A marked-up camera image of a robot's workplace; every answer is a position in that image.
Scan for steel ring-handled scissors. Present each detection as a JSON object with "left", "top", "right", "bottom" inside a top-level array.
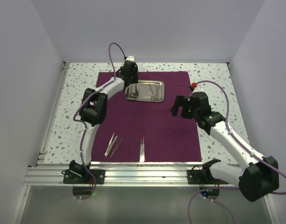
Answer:
[{"left": 148, "top": 83, "right": 157, "bottom": 102}]

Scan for purple cloth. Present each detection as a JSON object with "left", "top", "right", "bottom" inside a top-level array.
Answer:
[{"left": 92, "top": 71, "right": 201, "bottom": 162}]

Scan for wide steel tweezers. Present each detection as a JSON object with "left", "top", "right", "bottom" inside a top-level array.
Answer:
[{"left": 104, "top": 133, "right": 117, "bottom": 157}]

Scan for thin pointed steel tweezers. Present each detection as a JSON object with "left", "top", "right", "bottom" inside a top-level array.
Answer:
[{"left": 110, "top": 138, "right": 123, "bottom": 158}]

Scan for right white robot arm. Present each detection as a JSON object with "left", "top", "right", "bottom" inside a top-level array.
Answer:
[{"left": 171, "top": 91, "right": 279, "bottom": 202}]

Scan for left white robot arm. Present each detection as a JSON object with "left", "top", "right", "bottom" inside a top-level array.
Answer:
[{"left": 74, "top": 56, "right": 138, "bottom": 167}]

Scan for steel instrument tray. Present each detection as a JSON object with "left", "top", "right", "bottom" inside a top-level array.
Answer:
[{"left": 124, "top": 80, "right": 165, "bottom": 103}]

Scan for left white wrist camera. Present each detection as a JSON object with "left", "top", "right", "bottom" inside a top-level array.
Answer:
[{"left": 125, "top": 56, "right": 135, "bottom": 62}]

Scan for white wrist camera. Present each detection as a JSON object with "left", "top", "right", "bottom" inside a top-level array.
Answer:
[
  {"left": 189, "top": 82, "right": 204, "bottom": 95},
  {"left": 125, "top": 56, "right": 135, "bottom": 62}
]

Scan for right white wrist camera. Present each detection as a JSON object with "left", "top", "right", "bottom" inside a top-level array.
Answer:
[{"left": 189, "top": 82, "right": 204, "bottom": 95}]

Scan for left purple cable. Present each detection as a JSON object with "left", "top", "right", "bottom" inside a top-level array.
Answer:
[{"left": 72, "top": 42, "right": 128, "bottom": 200}]

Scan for purple cable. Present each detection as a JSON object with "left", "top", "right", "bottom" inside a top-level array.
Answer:
[
  {"left": 72, "top": 42, "right": 128, "bottom": 200},
  {"left": 187, "top": 80, "right": 286, "bottom": 224}
]

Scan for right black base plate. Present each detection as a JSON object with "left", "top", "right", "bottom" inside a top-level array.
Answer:
[{"left": 186, "top": 166, "right": 228, "bottom": 185}]

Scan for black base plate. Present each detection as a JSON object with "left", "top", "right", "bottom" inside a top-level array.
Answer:
[
  {"left": 186, "top": 166, "right": 228, "bottom": 185},
  {"left": 61, "top": 169, "right": 106, "bottom": 184}
]

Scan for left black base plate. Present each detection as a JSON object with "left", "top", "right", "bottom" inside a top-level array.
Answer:
[{"left": 61, "top": 169, "right": 106, "bottom": 184}]

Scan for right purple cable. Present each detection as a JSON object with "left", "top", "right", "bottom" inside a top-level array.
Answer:
[{"left": 187, "top": 80, "right": 286, "bottom": 224}]

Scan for aluminium left side rail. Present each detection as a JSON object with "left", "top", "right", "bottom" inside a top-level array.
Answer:
[{"left": 35, "top": 61, "right": 70, "bottom": 166}]

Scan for aluminium rail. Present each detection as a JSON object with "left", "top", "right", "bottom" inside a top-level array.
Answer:
[
  {"left": 23, "top": 162, "right": 201, "bottom": 187},
  {"left": 35, "top": 61, "right": 70, "bottom": 166}
]

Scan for aluminium front rail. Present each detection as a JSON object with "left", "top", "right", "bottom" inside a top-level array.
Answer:
[{"left": 23, "top": 162, "right": 201, "bottom": 187}]

